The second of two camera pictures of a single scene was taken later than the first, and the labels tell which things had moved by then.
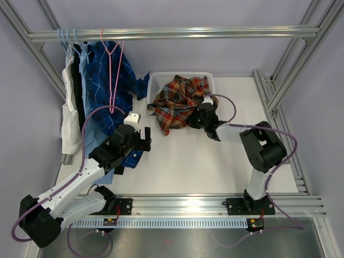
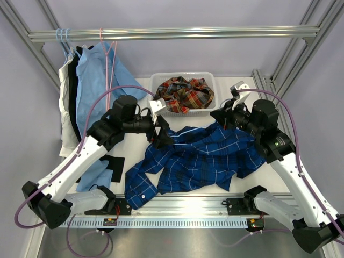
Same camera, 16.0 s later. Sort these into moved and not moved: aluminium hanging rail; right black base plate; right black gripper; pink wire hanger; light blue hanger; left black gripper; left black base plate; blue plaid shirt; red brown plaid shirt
Moved: blue plaid shirt; right black gripper; pink wire hanger; light blue hanger; left black gripper; red brown plaid shirt
Not moved: left black base plate; aluminium hanging rail; right black base plate
